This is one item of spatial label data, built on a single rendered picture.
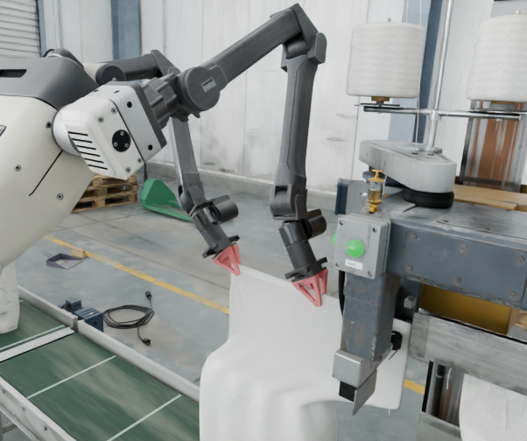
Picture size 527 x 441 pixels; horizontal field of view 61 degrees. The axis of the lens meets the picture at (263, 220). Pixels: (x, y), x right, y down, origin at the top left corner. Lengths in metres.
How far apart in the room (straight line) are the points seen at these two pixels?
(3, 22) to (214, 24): 3.23
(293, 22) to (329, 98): 5.62
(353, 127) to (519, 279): 5.87
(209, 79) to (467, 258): 0.53
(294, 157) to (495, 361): 0.57
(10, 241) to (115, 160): 0.28
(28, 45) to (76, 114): 7.95
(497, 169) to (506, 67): 0.31
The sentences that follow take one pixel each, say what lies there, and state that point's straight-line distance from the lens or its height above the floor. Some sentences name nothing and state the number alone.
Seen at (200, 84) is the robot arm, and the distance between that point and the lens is 0.85.
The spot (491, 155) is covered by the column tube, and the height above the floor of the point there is 1.41.
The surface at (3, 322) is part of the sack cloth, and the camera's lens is 2.53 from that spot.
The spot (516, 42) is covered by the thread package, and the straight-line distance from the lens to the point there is 1.00.
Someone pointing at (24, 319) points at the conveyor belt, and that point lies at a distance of 2.63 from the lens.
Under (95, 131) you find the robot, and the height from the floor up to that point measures 1.45.
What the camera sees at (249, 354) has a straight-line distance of 1.25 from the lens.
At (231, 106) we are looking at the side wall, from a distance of 7.78.
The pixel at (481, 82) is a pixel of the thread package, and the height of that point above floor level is 1.56.
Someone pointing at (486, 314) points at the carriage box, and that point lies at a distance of 1.08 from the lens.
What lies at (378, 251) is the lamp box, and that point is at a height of 1.29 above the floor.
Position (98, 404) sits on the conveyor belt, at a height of 0.38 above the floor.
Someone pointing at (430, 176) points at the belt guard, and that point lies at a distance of 0.86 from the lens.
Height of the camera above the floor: 1.51
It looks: 15 degrees down
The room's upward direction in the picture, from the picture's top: 3 degrees clockwise
